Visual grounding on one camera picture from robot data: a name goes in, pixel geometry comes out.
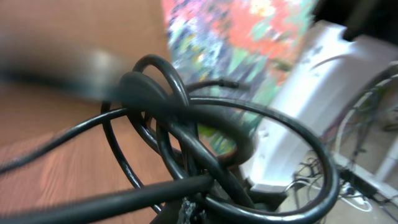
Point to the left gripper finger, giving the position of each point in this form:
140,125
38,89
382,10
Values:
176,212

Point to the white power strip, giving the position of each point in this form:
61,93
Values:
354,198

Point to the colourful painted cloth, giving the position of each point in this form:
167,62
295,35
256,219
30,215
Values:
252,42

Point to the black usb cable silver plug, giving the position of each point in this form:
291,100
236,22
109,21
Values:
157,104

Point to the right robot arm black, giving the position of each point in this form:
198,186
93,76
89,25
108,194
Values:
348,46

